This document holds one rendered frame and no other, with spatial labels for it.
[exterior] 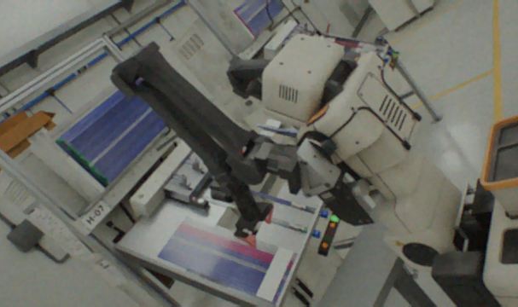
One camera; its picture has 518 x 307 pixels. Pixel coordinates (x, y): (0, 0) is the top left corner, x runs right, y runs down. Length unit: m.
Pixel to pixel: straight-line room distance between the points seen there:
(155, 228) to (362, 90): 1.09
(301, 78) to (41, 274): 2.53
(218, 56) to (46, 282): 1.93
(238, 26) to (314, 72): 1.73
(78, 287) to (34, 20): 2.19
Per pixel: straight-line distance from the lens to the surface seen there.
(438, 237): 1.12
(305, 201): 1.73
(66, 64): 1.93
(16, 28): 3.75
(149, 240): 1.68
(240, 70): 1.42
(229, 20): 2.63
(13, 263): 3.08
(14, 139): 2.02
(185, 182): 1.75
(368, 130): 0.90
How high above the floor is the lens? 1.49
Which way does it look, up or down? 15 degrees down
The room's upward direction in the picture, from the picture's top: 43 degrees counter-clockwise
